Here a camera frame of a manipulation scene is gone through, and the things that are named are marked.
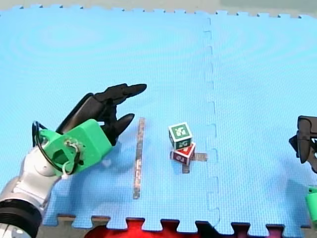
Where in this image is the green cube with white marks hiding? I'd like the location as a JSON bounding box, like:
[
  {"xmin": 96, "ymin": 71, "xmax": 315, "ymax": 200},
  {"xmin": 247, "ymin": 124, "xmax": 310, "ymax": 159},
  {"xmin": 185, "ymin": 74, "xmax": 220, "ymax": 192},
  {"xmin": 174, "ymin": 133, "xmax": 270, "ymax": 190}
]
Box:
[{"xmin": 168, "ymin": 122, "xmax": 193, "ymax": 150}]

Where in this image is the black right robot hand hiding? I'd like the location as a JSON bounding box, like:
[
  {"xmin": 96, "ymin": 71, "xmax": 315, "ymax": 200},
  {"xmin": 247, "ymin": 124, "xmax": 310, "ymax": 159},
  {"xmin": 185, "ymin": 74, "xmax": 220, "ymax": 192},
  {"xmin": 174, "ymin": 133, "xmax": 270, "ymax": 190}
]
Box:
[{"xmin": 289, "ymin": 115, "xmax": 317, "ymax": 174}]

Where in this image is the red cube with white marks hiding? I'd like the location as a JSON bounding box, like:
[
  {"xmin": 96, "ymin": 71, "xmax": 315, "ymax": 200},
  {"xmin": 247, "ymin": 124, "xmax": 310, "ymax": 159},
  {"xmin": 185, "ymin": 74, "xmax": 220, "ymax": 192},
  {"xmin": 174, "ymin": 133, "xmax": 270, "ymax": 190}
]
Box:
[{"xmin": 169, "ymin": 142, "xmax": 197, "ymax": 166}]

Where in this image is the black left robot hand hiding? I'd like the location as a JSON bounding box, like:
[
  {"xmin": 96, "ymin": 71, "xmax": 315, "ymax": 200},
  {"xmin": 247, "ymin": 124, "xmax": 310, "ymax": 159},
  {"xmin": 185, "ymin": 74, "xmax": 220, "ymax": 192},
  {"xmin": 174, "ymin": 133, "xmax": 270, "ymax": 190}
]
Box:
[{"xmin": 55, "ymin": 83, "xmax": 148, "ymax": 147}]

